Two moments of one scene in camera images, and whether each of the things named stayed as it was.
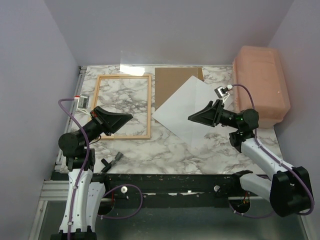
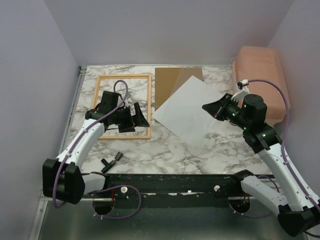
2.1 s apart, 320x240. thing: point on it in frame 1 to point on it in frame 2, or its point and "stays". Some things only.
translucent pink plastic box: [260, 69] stays
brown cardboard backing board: [169, 80] stays
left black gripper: [109, 122] to [137, 120]
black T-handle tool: [108, 165] stays
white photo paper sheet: [193, 97] stays
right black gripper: [210, 116] to [217, 108]
